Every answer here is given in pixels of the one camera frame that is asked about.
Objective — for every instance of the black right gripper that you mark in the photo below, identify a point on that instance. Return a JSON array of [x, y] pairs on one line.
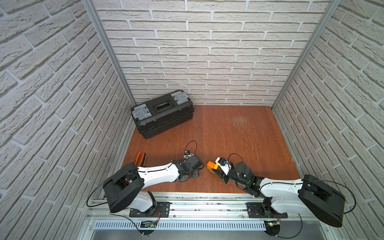
[[223, 177]]

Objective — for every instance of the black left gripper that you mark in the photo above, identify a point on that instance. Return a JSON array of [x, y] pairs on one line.
[[195, 163]]

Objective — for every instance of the orange long lego brick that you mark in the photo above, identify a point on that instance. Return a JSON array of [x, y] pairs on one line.
[[212, 165]]

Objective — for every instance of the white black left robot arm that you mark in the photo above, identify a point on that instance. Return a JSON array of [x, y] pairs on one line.
[[124, 188]]

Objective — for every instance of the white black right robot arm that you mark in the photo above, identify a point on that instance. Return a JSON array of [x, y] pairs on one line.
[[308, 195]]

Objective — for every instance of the black plastic toolbox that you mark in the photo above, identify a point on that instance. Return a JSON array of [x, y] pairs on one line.
[[163, 113]]

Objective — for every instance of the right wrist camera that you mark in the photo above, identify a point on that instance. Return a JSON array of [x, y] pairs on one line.
[[224, 165]]

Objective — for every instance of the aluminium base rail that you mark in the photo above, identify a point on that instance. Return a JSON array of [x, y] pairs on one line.
[[193, 206]]

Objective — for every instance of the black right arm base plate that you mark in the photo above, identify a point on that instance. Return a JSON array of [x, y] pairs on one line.
[[260, 210]]

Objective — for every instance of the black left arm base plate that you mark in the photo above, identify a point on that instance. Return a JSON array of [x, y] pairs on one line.
[[161, 210]]

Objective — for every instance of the orange handled pliers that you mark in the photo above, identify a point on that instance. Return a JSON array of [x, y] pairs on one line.
[[139, 159]]

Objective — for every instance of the white perforated cable tray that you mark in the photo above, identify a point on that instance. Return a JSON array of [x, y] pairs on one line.
[[181, 225]]

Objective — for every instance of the aluminium corner post left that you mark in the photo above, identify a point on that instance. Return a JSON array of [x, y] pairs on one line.
[[94, 16]]

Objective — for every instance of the aluminium corner post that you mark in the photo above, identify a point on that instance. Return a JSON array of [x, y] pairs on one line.
[[325, 19], [94, 16]]

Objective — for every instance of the aluminium corner post right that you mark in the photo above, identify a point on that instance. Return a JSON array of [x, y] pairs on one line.
[[325, 19]]

